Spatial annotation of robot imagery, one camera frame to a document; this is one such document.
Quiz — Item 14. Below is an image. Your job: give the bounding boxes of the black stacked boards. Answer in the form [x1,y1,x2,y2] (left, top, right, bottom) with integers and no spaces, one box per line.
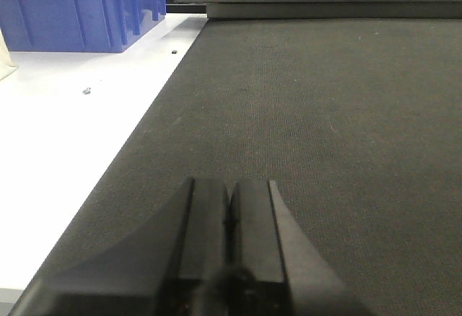
[174,0,461,19]

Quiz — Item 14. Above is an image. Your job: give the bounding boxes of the dark green table mat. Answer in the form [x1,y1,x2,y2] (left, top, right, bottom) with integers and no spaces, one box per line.
[33,19,461,315]

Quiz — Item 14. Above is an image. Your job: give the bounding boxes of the blue plastic crate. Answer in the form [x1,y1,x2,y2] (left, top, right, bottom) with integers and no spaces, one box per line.
[1,0,166,53]

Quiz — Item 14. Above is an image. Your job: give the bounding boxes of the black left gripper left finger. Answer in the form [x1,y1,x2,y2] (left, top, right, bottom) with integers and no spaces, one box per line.
[21,178,227,315]

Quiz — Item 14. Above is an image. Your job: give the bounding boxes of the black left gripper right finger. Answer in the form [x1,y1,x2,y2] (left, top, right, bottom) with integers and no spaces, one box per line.
[230,179,365,315]

